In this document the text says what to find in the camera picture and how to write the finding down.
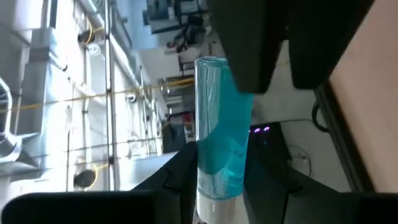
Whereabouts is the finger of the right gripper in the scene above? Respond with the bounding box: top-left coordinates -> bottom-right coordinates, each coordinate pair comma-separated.
208,0 -> 289,94
288,0 -> 376,90

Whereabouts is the yellow hanging cable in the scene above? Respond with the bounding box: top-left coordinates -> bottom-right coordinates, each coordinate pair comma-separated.
0,77 -> 196,113

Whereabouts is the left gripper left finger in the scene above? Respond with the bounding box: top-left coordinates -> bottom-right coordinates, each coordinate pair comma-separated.
0,141 -> 199,224

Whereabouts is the long ceiling light bar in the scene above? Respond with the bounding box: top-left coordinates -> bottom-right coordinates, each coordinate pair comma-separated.
104,0 -> 116,191

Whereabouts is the black box with purple lights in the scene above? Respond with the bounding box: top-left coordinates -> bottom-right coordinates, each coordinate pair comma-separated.
248,121 -> 295,169

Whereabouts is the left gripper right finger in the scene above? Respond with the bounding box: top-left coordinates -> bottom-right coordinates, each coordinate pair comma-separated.
243,142 -> 398,224

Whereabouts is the black ceiling cord reel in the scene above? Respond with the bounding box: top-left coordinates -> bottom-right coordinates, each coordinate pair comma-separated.
73,169 -> 98,190
76,29 -> 96,45

